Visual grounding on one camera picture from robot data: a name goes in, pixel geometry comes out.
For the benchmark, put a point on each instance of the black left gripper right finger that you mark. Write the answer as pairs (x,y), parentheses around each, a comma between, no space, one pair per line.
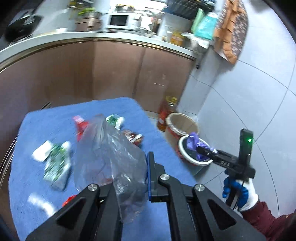
(194,212)

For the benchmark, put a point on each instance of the red snack wrapper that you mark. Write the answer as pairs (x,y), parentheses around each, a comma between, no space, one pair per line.
(81,125)

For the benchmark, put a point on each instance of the cooking oil bottle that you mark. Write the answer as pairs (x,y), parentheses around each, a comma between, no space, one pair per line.
(167,107)

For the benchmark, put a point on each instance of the clear plastic bag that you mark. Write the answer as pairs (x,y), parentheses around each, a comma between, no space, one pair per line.
(105,156)

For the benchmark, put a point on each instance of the woven wicker basket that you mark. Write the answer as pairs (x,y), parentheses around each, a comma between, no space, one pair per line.
(177,126)

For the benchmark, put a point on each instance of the green white small carton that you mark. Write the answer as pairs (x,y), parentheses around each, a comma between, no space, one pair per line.
(115,120)

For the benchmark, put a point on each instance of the black wok pan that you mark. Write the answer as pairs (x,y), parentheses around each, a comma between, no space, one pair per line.
(22,28)

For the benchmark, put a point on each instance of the red dark snack packet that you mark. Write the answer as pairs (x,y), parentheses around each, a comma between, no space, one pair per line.
(133,137)

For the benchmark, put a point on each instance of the purple wrapper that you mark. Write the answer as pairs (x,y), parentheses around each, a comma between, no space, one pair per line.
(193,142)

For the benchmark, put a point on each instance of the white rimmed trash bin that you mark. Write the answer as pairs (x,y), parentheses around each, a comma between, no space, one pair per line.
(189,155)

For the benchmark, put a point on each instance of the brown kitchen cabinet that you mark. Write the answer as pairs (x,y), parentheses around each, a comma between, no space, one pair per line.
(79,71)

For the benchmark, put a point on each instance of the white microwave oven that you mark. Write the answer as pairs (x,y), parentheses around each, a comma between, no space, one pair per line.
(123,21)

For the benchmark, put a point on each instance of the right hand blue white glove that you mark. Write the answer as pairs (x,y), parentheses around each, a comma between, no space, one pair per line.
(247,194)

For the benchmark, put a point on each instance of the patterned hanging cloth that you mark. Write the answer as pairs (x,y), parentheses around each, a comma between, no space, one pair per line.
(231,30)

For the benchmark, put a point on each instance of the blue towel mat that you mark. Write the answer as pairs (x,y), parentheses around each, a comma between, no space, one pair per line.
(57,125)

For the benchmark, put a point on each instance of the white crumpled tissue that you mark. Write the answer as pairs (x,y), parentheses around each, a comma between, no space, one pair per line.
(42,204)

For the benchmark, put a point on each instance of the green white milk carton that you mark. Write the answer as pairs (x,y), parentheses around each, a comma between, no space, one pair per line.
(58,163)

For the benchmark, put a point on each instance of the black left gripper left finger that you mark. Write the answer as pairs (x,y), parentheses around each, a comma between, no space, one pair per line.
(93,214)

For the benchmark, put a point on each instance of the dark red right sleeve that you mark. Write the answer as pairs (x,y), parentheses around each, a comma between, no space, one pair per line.
(260,217)

